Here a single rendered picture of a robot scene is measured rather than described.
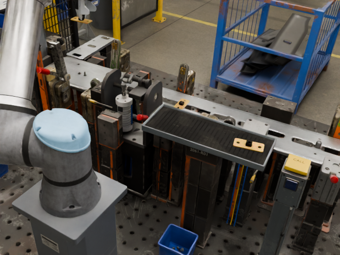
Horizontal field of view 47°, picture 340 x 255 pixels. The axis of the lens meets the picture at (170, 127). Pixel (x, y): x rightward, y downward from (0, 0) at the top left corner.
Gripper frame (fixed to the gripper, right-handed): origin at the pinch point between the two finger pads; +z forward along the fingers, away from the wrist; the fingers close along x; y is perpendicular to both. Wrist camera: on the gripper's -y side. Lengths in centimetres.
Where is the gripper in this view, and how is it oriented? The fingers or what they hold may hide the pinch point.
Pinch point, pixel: (81, 15)
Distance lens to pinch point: 164.6
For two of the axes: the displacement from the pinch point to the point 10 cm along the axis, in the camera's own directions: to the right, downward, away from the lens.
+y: 8.8, 3.8, -2.7
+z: -1.4, 7.8, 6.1
